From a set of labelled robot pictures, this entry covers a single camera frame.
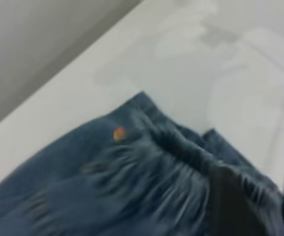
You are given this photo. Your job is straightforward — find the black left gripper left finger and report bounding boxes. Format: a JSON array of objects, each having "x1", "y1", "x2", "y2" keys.
[{"x1": 207, "y1": 165, "x2": 284, "y2": 236}]

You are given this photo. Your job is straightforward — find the blue denim shorts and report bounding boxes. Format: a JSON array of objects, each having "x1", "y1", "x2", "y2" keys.
[{"x1": 0, "y1": 90, "x2": 284, "y2": 236}]

